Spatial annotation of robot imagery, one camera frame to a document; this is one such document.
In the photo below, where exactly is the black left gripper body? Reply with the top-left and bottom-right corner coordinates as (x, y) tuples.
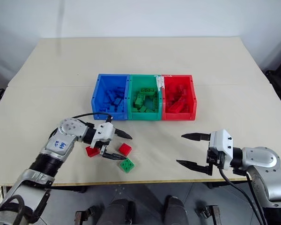
(93, 139), (111, 151)

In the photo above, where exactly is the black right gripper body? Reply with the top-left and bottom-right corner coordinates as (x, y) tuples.
(206, 146), (226, 169)

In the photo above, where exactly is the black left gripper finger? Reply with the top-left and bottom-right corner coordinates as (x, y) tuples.
(113, 128), (133, 141)
(99, 145), (126, 161)

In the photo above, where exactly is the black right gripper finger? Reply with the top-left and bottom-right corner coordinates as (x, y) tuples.
(181, 132), (212, 142)
(176, 159), (213, 177)

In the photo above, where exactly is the red square block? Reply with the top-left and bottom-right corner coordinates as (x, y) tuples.
(85, 145), (101, 158)
(118, 142), (133, 156)

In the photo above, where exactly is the green four-stud block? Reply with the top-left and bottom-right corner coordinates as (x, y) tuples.
(119, 157), (136, 174)

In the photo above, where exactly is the green plastic bin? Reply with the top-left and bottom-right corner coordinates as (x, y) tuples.
(127, 74), (165, 121)

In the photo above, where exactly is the red plastic bin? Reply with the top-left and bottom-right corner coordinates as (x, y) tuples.
(161, 75), (198, 121)

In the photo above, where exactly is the blue plastic bin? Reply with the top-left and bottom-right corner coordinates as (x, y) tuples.
(90, 74), (131, 121)

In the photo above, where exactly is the long red block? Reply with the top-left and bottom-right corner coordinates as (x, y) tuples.
(167, 102), (187, 113)

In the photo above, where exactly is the dark rounded shape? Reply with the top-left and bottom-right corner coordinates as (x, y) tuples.
(104, 199), (136, 225)
(164, 195), (186, 225)

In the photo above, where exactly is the black equipment case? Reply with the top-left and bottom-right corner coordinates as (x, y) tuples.
(264, 53), (281, 104)

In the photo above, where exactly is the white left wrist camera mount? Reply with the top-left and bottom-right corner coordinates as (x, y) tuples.
(89, 123), (116, 149)

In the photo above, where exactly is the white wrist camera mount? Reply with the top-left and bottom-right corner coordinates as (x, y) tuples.
(208, 128), (235, 170)
(89, 123), (116, 149)

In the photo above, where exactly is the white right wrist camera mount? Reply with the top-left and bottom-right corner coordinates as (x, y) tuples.
(208, 128), (235, 170)

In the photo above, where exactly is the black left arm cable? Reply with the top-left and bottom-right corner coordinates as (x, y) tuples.
(71, 112), (114, 123)

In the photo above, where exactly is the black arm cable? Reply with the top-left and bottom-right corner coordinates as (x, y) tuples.
(218, 167), (269, 225)
(71, 112), (114, 123)

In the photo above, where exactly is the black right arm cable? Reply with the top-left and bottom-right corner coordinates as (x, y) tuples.
(218, 167), (269, 225)

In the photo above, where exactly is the rusty metal bracket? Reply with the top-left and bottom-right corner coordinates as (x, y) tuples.
(196, 204), (220, 225)
(74, 205), (97, 225)

